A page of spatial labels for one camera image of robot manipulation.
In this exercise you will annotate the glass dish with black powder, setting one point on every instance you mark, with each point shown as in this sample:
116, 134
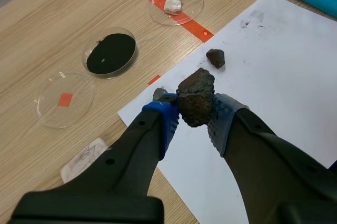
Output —
110, 53

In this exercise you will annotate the empty clear glass dish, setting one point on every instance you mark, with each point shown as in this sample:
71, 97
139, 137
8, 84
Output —
64, 100

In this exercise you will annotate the white sheet of paper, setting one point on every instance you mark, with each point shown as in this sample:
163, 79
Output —
273, 76

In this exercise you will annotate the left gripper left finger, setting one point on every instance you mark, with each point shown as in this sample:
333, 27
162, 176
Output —
123, 160

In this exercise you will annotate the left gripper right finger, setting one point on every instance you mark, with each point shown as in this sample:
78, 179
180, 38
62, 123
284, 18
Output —
266, 160

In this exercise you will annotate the large dark brown stone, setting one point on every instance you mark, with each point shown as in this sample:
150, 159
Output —
196, 97

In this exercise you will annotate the small grey stone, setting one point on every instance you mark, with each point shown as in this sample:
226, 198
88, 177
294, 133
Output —
158, 93

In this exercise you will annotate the small white tile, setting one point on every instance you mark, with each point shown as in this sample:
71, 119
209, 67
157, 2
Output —
84, 159

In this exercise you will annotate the small dark brown stone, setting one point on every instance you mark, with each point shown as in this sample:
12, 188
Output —
216, 58

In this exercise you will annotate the white lump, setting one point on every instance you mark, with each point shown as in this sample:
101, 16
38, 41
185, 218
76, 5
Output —
173, 4

